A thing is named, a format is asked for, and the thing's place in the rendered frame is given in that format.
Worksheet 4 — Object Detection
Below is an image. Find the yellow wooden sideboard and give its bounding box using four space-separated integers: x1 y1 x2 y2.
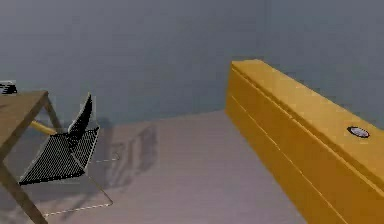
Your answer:
225 58 384 224

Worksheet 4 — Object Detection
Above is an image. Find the black mesh chair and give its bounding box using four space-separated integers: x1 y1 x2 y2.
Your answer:
18 92 122 218

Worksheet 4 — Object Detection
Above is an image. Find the small round white dish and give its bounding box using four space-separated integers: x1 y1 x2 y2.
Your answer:
346 125 371 139

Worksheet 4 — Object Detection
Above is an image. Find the brown wooden table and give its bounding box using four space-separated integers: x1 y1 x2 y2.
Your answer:
0 90 64 224

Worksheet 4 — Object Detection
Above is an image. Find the black and white striped object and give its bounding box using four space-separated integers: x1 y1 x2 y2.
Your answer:
0 80 18 95

